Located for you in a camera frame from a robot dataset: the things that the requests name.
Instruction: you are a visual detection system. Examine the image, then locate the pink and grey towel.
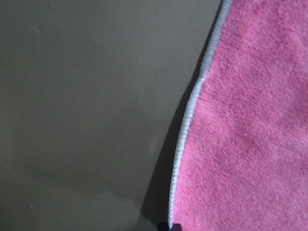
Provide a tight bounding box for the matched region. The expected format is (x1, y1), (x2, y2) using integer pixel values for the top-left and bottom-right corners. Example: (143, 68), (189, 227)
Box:
(167, 0), (308, 231)

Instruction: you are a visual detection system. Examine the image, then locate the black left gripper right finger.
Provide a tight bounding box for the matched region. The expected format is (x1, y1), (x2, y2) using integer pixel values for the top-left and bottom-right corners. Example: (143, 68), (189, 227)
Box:
(171, 223), (182, 231)

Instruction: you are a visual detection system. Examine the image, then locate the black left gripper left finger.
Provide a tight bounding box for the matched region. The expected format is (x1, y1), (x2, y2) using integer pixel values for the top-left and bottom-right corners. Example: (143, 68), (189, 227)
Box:
(157, 222), (169, 231)

